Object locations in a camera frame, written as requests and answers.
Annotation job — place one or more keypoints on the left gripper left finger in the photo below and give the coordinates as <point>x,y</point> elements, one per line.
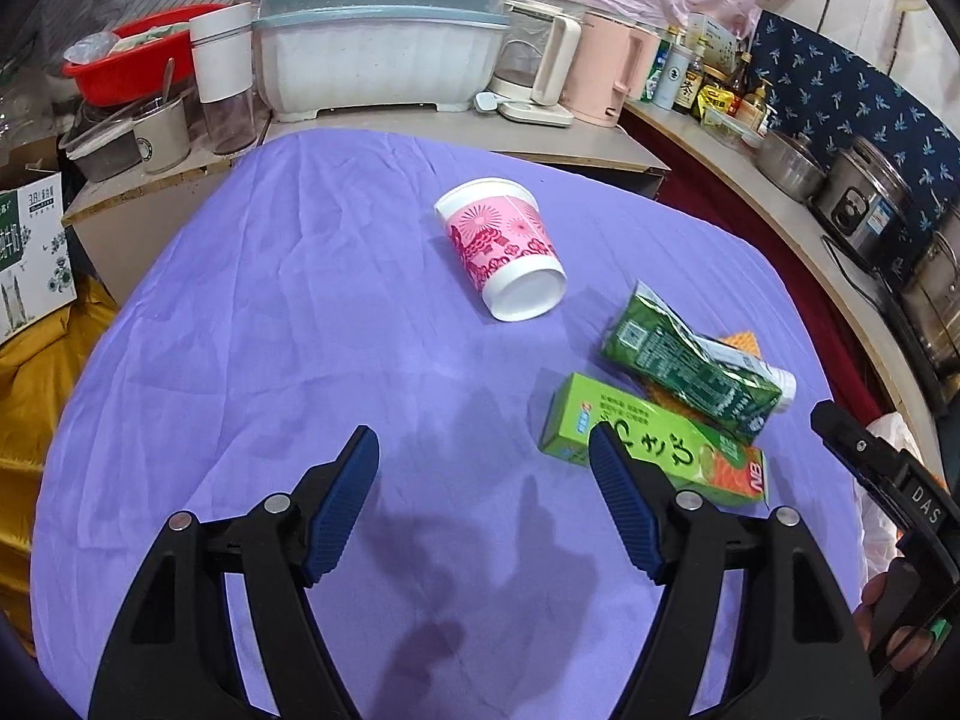
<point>171,653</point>

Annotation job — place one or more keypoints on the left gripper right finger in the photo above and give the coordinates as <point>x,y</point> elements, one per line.
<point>797,653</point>

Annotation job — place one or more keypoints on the green orange juice box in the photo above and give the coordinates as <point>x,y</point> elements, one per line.
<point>692,454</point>

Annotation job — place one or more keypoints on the green milk carton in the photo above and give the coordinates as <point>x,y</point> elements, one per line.
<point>736,390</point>

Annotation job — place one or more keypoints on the pink white paper cup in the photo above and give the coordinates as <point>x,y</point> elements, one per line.
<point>497,233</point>

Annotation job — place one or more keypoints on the white lined trash bin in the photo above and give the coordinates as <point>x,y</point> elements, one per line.
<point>903,509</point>

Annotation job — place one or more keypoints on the person's right hand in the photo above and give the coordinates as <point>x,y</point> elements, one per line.
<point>906,647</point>

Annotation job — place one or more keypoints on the large steel steamer pot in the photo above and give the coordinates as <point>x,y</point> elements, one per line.
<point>931,297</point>

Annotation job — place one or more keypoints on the black induction cooker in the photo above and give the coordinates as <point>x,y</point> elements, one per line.
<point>910,344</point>

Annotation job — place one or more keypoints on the yellow cloth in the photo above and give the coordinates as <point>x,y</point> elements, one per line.
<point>40,368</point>

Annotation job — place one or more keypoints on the purple tablecloth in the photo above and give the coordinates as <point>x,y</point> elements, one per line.
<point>315,292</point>

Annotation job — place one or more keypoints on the white green cardboard box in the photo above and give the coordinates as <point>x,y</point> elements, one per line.
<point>36,276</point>

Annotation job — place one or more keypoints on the steel rice cooker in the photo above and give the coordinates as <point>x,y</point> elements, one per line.
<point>863,203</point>

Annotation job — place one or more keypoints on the small steel pot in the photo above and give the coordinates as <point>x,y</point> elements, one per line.
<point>787,162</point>

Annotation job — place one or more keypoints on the navy floral cloth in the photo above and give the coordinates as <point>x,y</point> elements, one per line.
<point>831,95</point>

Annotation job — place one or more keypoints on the beige mug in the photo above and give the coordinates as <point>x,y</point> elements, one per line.
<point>162,135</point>

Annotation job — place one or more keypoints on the red cap sauce bottle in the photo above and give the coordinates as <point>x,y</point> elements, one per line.
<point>740,78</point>

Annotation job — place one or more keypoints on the yellow seasoning packet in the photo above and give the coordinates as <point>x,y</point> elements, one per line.
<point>712,97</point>

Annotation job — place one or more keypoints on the dark soy sauce bottle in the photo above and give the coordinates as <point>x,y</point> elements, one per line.
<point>691,81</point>

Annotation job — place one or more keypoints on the green tin can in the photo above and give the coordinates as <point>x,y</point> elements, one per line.
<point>654,75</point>

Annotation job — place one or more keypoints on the white thermos bottle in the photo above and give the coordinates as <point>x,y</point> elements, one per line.
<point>672,75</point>

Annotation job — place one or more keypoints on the red plastic basin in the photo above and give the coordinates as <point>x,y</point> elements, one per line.
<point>138,73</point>

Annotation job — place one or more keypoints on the white carton on shelf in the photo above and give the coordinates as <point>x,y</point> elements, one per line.
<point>720,46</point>

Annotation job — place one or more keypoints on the white blender cup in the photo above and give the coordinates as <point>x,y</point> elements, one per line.
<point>222,52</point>

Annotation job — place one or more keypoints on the pink electric kettle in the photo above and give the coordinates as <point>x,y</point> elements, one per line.
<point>610,66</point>

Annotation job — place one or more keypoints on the dish rack with grey lid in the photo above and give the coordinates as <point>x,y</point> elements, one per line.
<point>316,55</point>

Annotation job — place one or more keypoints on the white glass electric kettle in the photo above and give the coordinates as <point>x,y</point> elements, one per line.
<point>531,70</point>

